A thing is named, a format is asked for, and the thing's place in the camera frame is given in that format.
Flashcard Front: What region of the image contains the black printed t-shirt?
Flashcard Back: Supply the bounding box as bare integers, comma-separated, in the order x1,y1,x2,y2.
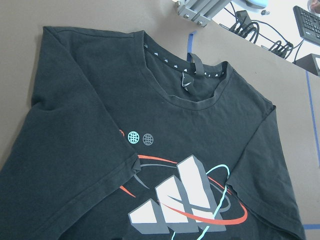
0,26,306,240

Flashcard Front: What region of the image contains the brown paper table cover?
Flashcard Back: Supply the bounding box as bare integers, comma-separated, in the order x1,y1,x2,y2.
0,0,320,240

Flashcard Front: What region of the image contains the black power adapter box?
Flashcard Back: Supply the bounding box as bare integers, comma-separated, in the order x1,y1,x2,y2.
295,53,320,77

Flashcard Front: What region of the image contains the black keyboard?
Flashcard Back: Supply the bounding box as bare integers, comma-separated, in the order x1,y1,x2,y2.
293,5,320,46

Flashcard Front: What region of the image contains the aluminium frame post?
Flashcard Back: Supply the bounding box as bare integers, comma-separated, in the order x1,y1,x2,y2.
175,0,231,27

